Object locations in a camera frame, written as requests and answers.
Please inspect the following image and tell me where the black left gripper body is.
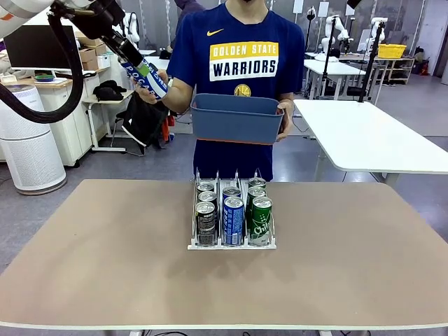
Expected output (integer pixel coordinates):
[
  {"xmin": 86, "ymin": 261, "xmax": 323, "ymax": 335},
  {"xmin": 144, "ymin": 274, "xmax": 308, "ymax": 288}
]
[{"xmin": 69, "ymin": 0, "xmax": 126, "ymax": 40}]

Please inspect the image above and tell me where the blue-grey bin with orange handles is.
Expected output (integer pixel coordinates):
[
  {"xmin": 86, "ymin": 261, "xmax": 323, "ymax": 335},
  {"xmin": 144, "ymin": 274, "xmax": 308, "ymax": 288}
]
[{"xmin": 190, "ymin": 93, "xmax": 285, "ymax": 146}]

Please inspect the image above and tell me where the person's right forearm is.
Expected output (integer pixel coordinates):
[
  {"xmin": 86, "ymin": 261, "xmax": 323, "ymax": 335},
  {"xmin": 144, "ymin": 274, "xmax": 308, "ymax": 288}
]
[{"xmin": 164, "ymin": 75, "xmax": 195, "ymax": 115}]

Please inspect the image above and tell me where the white can dispenser rack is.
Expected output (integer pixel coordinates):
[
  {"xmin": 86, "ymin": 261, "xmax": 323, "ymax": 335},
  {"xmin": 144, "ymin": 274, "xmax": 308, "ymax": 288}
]
[{"xmin": 187, "ymin": 167, "xmax": 277, "ymax": 251}]

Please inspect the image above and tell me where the person's right hand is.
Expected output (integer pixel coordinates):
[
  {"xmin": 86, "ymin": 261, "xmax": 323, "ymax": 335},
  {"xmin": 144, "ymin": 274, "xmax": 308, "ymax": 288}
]
[{"xmin": 131, "ymin": 69, "xmax": 174, "ymax": 105}]

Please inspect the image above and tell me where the person's left hand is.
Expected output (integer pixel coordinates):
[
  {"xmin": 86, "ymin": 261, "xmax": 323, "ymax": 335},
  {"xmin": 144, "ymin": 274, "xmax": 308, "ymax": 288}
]
[{"xmin": 275, "ymin": 99, "xmax": 295, "ymax": 143}]

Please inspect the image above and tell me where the white background table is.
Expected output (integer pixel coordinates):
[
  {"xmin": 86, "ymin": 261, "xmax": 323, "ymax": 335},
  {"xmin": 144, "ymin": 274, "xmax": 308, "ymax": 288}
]
[
  {"xmin": 139, "ymin": 55, "xmax": 173, "ymax": 73},
  {"xmin": 303, "ymin": 58, "xmax": 367, "ymax": 101}
]

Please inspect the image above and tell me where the black hat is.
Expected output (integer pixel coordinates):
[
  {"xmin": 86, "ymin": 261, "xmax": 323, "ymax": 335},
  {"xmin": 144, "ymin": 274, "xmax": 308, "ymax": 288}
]
[{"xmin": 92, "ymin": 79, "xmax": 127, "ymax": 102}]

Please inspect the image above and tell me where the small wooden side table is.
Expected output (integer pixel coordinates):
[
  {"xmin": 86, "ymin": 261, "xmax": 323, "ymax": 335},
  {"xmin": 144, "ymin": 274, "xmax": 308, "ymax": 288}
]
[{"xmin": 83, "ymin": 90, "xmax": 136, "ymax": 154}]

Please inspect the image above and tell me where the yellow plastic crate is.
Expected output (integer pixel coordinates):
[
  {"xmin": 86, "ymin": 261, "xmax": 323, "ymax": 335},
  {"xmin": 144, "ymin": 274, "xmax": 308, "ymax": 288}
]
[{"xmin": 377, "ymin": 43, "xmax": 408, "ymax": 59}]

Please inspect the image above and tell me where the black keyboard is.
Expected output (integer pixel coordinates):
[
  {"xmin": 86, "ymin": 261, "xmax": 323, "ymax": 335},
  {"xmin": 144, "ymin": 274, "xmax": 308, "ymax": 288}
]
[{"xmin": 55, "ymin": 69, "xmax": 97, "ymax": 79}]

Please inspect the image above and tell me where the wooden shelf rack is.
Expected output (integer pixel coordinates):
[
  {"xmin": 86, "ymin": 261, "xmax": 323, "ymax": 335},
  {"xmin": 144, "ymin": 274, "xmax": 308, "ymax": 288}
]
[{"xmin": 373, "ymin": 55, "xmax": 417, "ymax": 85}]

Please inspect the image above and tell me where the black jacket with orange lining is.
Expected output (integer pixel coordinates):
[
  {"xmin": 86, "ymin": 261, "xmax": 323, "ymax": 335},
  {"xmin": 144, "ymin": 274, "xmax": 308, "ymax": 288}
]
[{"xmin": 120, "ymin": 91, "xmax": 176, "ymax": 148}]

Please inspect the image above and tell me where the black computer monitor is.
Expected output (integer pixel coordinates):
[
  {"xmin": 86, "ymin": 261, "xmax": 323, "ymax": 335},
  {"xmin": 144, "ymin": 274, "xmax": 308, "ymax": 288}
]
[{"xmin": 3, "ymin": 24, "xmax": 84, "ymax": 71}]

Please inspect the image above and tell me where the background person in purple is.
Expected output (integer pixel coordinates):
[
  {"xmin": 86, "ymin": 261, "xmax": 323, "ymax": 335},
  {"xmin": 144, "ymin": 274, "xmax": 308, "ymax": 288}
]
[{"xmin": 174, "ymin": 0, "xmax": 207, "ymax": 17}]

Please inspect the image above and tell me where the black tripod stand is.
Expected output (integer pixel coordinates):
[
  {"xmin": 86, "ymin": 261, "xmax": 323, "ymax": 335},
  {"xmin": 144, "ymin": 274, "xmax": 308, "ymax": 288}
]
[{"xmin": 346, "ymin": 21, "xmax": 385, "ymax": 104}]

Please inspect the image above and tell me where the white desk with wood top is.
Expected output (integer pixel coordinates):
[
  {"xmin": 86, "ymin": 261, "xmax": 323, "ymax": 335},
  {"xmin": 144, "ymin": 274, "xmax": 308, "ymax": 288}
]
[{"xmin": 0, "ymin": 68, "xmax": 106, "ymax": 168}]

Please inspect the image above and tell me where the person in blue shirt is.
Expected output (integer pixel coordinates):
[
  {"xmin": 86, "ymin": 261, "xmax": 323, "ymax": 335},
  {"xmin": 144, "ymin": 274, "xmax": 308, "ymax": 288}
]
[{"xmin": 167, "ymin": 0, "xmax": 306, "ymax": 182}]

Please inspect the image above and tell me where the large white table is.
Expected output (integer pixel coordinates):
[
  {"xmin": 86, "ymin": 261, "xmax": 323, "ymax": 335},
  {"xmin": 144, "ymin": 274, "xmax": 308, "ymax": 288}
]
[{"xmin": 293, "ymin": 99, "xmax": 448, "ymax": 186}]

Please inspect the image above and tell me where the white air purifier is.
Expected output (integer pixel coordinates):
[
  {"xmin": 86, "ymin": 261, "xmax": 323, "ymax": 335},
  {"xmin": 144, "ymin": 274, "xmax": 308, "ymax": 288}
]
[{"xmin": 0, "ymin": 83, "xmax": 67, "ymax": 196}]

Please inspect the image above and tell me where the black left arm cable sleeve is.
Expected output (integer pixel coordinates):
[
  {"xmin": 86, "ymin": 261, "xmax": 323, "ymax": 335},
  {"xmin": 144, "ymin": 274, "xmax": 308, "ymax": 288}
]
[{"xmin": 0, "ymin": 6, "xmax": 85, "ymax": 124}]

